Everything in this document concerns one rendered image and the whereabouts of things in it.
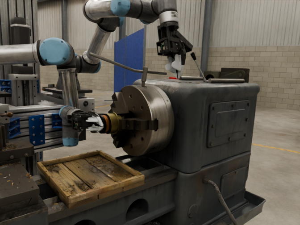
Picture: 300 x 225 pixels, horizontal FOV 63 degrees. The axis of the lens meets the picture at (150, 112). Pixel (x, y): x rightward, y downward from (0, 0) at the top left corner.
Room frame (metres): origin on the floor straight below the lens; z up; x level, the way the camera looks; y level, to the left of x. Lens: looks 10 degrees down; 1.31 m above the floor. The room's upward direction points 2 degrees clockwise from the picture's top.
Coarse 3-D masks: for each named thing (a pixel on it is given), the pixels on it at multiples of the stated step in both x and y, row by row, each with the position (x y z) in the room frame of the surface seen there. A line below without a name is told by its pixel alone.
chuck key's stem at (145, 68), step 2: (144, 68) 1.04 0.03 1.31; (146, 68) 1.04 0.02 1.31; (144, 70) 1.04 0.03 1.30; (146, 70) 1.04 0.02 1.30; (144, 72) 1.04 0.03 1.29; (146, 72) 1.04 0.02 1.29; (142, 74) 1.04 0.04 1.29; (144, 74) 1.04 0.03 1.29; (146, 74) 1.05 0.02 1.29; (142, 76) 1.05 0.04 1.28; (144, 76) 1.04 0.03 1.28; (146, 76) 1.05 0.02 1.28; (142, 78) 1.05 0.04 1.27; (144, 78) 1.04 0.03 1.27; (142, 80) 1.05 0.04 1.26; (144, 80) 1.05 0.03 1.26; (142, 82) 1.05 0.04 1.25; (144, 82) 1.05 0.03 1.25; (142, 84) 1.05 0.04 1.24; (144, 84) 1.06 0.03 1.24; (142, 86) 1.05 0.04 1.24; (144, 86) 1.06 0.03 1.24
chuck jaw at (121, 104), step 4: (116, 92) 1.08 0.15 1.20; (120, 92) 1.09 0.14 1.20; (112, 96) 1.09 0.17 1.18; (116, 96) 1.07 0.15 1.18; (120, 96) 1.08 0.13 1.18; (112, 100) 1.09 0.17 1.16; (116, 100) 1.07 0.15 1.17; (120, 100) 1.07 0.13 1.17; (124, 100) 1.08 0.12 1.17; (112, 104) 1.05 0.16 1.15; (116, 104) 1.04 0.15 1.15; (120, 104) 1.05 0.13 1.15; (124, 104) 1.07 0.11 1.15; (112, 108) 1.02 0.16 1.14; (116, 108) 1.03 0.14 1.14; (120, 108) 1.04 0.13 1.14; (124, 108) 1.05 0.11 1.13; (108, 112) 1.04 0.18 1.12; (116, 112) 1.02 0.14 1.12; (120, 112) 1.03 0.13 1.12; (124, 112) 1.04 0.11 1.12; (128, 112) 1.05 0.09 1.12; (132, 112) 1.08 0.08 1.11; (124, 116) 1.07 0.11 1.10
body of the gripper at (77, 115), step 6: (72, 114) 0.99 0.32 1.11; (78, 114) 0.97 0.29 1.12; (84, 114) 1.00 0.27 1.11; (72, 120) 0.99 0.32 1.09; (78, 120) 0.96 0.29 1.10; (84, 120) 0.98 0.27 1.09; (72, 126) 0.99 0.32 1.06; (78, 126) 0.97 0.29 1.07; (84, 126) 0.97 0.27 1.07; (90, 126) 0.99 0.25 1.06
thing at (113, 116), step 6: (108, 114) 0.98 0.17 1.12; (114, 114) 0.99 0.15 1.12; (102, 120) 0.95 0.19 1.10; (108, 120) 0.96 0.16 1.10; (114, 120) 0.96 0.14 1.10; (108, 126) 0.94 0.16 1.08; (114, 126) 0.96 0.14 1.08; (102, 132) 0.95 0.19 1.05; (108, 132) 0.97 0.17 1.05; (114, 132) 0.98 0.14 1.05
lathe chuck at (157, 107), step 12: (132, 96) 1.04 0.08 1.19; (144, 96) 0.98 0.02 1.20; (156, 96) 1.01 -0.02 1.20; (132, 108) 1.04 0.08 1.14; (144, 108) 0.98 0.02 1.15; (156, 108) 0.97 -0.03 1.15; (168, 120) 0.99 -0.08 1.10; (132, 132) 1.04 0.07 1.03; (144, 132) 0.97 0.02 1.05; (156, 132) 0.95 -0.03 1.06; (132, 144) 1.04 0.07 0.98; (144, 144) 0.97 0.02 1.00; (156, 144) 0.98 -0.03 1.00
